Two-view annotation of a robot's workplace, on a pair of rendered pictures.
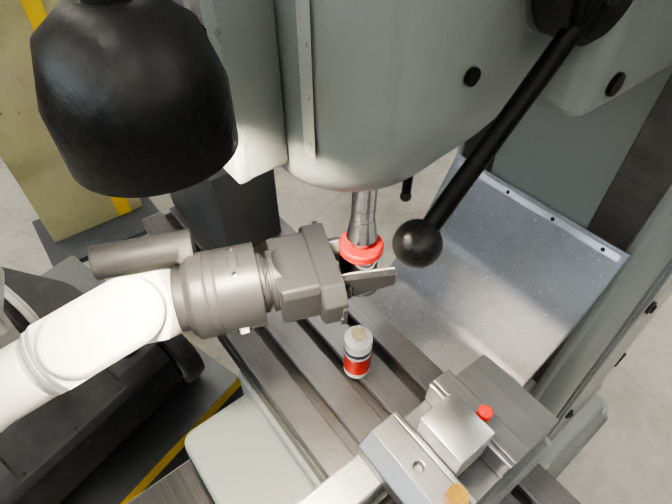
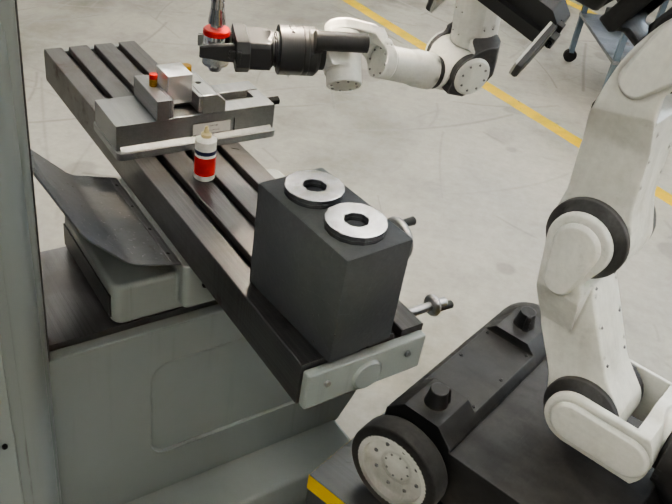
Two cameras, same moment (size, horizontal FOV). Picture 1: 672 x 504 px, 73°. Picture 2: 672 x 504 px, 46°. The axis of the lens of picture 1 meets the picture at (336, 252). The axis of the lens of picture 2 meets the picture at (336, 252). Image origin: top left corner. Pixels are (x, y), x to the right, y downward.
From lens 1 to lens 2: 170 cm
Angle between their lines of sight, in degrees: 99
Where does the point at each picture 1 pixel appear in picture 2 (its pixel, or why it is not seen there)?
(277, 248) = (266, 39)
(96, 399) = (452, 374)
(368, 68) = not seen: outside the picture
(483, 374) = (125, 120)
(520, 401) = (111, 108)
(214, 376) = (341, 480)
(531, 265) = not seen: hidden behind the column
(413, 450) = (197, 85)
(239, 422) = not seen: hidden behind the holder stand
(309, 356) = (239, 188)
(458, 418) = (172, 70)
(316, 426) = (242, 159)
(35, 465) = (481, 336)
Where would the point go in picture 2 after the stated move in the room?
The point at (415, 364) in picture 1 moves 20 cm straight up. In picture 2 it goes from (157, 170) to (158, 73)
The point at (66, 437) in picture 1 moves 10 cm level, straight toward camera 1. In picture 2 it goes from (465, 349) to (426, 326)
